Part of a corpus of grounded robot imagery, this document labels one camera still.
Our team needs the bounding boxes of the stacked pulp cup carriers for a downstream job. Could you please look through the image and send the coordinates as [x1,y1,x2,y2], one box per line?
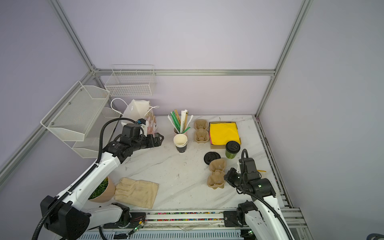
[194,119,210,144]

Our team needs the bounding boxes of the white wire basket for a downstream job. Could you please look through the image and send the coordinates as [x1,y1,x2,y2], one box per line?
[105,65,157,97]

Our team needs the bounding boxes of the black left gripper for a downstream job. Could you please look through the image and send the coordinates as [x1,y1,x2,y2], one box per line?
[132,132,164,153]

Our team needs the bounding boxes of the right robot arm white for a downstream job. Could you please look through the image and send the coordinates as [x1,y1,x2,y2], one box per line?
[224,155,294,240]

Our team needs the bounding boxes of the beige work glove left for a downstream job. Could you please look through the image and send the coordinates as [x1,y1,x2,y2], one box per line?
[114,178,159,209]

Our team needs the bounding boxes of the white mesh shelf lower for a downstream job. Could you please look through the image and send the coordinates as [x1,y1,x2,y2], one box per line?
[72,108,121,159]

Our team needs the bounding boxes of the green wrapped straw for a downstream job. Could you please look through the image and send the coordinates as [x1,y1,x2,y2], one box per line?
[169,111,193,134]

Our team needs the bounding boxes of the black plastic cup lids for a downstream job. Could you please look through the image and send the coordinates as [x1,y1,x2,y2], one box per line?
[204,152,221,165]

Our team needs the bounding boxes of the cardboard box yellow napkins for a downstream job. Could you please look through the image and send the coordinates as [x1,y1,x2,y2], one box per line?
[209,122,242,149]

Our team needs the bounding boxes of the pulp two-cup carrier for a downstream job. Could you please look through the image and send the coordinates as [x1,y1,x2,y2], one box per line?
[207,159,227,190]

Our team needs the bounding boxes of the paper cups black sleeve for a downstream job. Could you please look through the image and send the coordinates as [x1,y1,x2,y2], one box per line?
[173,134,188,153]

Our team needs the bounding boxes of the white mesh shelf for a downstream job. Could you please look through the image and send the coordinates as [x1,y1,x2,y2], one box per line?
[72,108,121,159]
[41,82,110,142]

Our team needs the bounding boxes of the green paper cup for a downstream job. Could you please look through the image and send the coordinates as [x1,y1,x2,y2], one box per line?
[225,141,241,159]

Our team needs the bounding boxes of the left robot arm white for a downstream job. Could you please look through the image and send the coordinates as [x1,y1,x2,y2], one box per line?
[32,119,164,240]

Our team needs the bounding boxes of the kraft bowl with green plant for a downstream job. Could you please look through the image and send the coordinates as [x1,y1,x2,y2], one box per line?
[88,177,116,203]

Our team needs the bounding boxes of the white mesh shelf upper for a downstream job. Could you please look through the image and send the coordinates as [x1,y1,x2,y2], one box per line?
[41,82,110,142]

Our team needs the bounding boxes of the black corrugated cable left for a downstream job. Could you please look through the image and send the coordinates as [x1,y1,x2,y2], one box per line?
[31,117,137,240]

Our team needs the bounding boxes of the aluminium frame profiles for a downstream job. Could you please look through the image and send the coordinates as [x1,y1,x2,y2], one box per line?
[1,1,313,189]

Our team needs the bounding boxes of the cartoon animal paper gift bag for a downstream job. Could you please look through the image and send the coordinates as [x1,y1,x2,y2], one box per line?
[111,98,159,135]

